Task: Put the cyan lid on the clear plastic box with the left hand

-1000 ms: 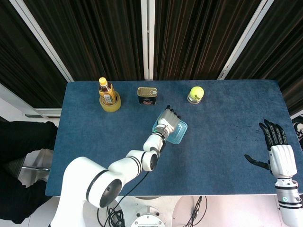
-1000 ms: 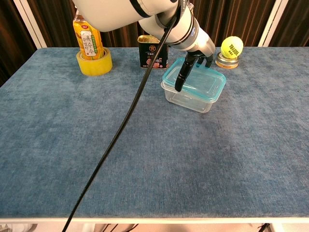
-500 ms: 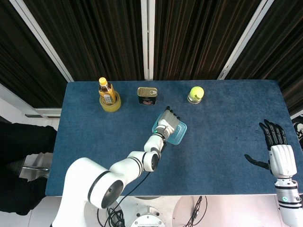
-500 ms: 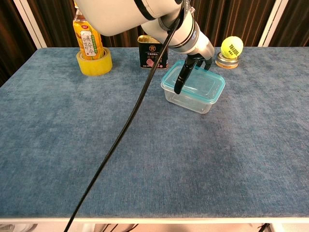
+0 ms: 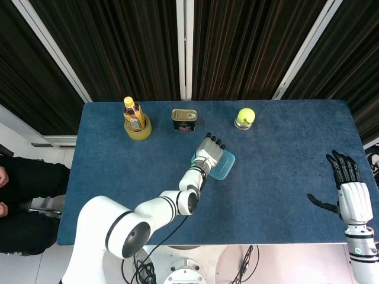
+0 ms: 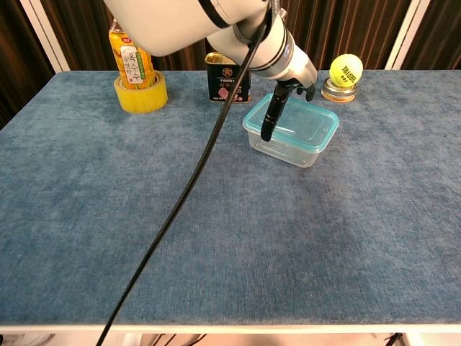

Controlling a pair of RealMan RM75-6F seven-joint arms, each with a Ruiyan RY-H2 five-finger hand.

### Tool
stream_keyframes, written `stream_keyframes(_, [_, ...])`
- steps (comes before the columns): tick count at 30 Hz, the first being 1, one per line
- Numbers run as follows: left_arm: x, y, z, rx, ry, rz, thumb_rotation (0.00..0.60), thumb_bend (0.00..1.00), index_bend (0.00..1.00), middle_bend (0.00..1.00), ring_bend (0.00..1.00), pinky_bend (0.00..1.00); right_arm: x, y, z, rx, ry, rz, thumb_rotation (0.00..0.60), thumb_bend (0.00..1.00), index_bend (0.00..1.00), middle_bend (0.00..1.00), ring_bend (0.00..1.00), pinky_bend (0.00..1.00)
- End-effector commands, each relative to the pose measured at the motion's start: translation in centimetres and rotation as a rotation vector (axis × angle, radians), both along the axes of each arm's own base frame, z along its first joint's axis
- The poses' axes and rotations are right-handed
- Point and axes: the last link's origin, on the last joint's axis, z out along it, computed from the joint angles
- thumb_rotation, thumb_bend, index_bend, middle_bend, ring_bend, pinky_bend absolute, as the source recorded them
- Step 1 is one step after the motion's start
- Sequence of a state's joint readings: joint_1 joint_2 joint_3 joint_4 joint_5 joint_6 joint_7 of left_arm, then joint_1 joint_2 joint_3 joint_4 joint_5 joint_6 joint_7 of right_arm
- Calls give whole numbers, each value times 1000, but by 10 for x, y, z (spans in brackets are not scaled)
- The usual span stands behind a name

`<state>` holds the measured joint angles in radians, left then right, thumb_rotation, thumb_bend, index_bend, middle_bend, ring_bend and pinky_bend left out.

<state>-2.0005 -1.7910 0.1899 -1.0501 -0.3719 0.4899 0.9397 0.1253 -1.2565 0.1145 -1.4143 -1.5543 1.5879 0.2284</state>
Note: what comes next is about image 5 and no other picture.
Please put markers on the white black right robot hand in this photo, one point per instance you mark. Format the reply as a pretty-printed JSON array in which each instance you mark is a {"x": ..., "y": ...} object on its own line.
[{"x": 355, "y": 204}]

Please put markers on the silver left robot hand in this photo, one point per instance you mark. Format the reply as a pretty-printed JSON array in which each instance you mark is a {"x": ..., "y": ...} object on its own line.
[{"x": 210, "y": 152}]

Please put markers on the translucent blue plastic lid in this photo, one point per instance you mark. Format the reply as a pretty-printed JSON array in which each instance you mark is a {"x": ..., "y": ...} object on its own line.
[{"x": 225, "y": 165}]

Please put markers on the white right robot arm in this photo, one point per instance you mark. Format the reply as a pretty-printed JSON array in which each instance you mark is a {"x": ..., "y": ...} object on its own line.
[{"x": 362, "y": 257}]

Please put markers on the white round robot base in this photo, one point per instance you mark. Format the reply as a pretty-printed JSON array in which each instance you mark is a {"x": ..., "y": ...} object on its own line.
[{"x": 185, "y": 272}]

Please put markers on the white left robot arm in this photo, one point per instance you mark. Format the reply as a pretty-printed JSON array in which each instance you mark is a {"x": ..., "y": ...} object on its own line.
[{"x": 103, "y": 225}]

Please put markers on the small round holder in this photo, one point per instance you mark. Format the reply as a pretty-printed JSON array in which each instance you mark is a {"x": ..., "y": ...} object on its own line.
[{"x": 241, "y": 127}]

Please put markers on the black luncheon meat can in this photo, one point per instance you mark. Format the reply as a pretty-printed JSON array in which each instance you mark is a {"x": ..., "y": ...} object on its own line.
[{"x": 184, "y": 115}]

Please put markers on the black white patterned object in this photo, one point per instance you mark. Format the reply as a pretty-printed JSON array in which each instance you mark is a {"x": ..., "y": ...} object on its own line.
[{"x": 373, "y": 162}]

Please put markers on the yellow tennis ball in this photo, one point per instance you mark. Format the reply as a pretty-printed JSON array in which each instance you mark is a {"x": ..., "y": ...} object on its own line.
[{"x": 246, "y": 115}]

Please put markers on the blue velvet table cloth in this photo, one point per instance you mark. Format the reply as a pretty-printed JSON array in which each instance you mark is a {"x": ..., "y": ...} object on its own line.
[{"x": 266, "y": 192}]

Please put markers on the yellow packing tape roll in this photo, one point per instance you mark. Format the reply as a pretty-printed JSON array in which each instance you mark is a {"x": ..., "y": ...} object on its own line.
[{"x": 142, "y": 136}]

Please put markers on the yellow corn tea bottle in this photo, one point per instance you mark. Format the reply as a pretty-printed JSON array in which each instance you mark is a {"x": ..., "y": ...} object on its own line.
[{"x": 133, "y": 116}]

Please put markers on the dark brown curtain panel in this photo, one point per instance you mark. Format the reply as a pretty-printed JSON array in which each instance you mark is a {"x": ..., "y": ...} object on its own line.
[
  {"x": 349, "y": 59},
  {"x": 242, "y": 44},
  {"x": 124, "y": 44},
  {"x": 23, "y": 74}
]

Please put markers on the person in black clothes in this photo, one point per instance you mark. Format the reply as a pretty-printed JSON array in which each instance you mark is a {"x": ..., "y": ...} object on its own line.
[{"x": 29, "y": 183}]

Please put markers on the white frame post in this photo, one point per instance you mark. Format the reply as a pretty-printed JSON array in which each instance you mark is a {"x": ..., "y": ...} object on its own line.
[
  {"x": 184, "y": 44},
  {"x": 308, "y": 47},
  {"x": 53, "y": 50}
]

